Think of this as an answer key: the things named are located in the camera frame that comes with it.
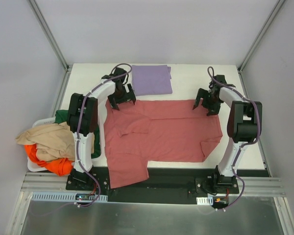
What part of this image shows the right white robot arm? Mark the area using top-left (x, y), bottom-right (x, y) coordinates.
top-left (193, 74), bottom-right (262, 193)

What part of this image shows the aluminium frame post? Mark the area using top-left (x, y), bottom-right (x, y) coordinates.
top-left (238, 0), bottom-right (287, 74)
top-left (27, 0), bottom-right (70, 71)

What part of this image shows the white laundry basket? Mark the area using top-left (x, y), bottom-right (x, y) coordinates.
top-left (27, 117), bottom-right (107, 172)

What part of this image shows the white cable duct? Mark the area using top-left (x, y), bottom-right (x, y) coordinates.
top-left (196, 196), bottom-right (214, 206)
top-left (31, 192), bottom-right (108, 203)

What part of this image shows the green t shirt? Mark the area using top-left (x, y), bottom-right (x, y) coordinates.
top-left (55, 110), bottom-right (101, 159)

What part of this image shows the right white cable duct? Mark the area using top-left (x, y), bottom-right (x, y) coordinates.
top-left (196, 196), bottom-right (214, 206)

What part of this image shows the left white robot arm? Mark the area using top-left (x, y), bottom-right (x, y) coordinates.
top-left (66, 63), bottom-right (136, 190)

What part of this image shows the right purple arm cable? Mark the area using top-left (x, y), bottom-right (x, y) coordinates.
top-left (207, 66), bottom-right (262, 182)

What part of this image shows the right aluminium frame post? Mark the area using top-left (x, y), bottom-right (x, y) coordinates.
top-left (238, 0), bottom-right (287, 74)

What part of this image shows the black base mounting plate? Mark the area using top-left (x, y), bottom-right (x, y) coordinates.
top-left (66, 167), bottom-right (239, 205)

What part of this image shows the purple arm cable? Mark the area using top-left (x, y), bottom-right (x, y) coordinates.
top-left (207, 66), bottom-right (262, 182)
top-left (73, 63), bottom-right (133, 191)

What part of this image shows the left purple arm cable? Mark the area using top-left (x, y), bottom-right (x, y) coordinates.
top-left (73, 63), bottom-right (133, 191)

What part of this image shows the orange t shirt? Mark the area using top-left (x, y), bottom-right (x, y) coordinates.
top-left (24, 144), bottom-right (73, 176)

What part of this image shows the left white cable duct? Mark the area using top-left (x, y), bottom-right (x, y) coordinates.
top-left (31, 192), bottom-right (108, 203)

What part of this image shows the left aluminium frame post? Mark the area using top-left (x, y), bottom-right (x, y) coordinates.
top-left (27, 0), bottom-right (70, 71)

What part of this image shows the beige t shirt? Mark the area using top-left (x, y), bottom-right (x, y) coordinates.
top-left (16, 122), bottom-right (75, 162)

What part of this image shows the pink t shirt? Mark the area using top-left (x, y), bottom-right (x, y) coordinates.
top-left (104, 99), bottom-right (222, 188)

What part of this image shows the folded purple t shirt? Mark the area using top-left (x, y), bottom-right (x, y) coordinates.
top-left (132, 65), bottom-right (172, 96)

